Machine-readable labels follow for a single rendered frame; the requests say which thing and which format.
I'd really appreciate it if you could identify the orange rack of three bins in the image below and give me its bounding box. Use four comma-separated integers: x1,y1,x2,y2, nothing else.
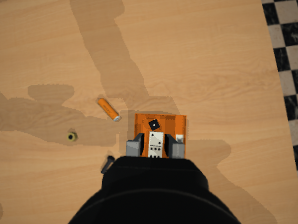
134,113,187,158

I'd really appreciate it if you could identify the orange battery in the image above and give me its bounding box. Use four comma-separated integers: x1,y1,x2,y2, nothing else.
98,98,120,121

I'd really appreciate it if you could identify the dark grey bolt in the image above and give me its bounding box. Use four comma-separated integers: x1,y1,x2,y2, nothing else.
101,155,115,174

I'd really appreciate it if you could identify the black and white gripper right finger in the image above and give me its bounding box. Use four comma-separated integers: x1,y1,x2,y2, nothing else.
164,134,185,159

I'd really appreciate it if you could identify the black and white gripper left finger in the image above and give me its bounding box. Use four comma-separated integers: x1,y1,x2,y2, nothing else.
126,133,145,157

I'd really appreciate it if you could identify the white domino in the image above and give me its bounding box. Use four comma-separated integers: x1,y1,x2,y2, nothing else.
148,131,164,158

